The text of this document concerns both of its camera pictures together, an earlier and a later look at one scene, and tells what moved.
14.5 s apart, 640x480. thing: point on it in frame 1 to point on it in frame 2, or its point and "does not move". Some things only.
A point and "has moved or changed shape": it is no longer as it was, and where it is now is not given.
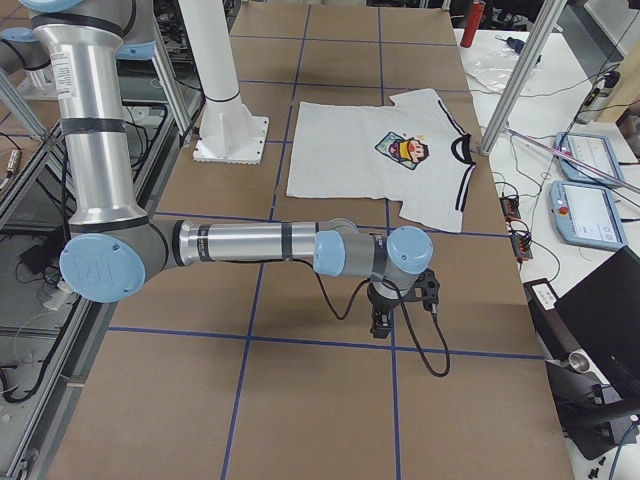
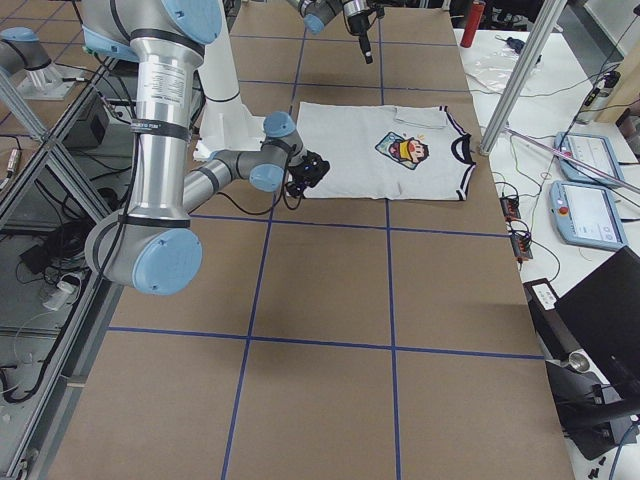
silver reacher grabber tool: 602,170 does not move
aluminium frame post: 537,39 does not move
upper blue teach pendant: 590,149 does not move
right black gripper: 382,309 to 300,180
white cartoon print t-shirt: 410,151 has moved or changed shape
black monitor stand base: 593,415 does not move
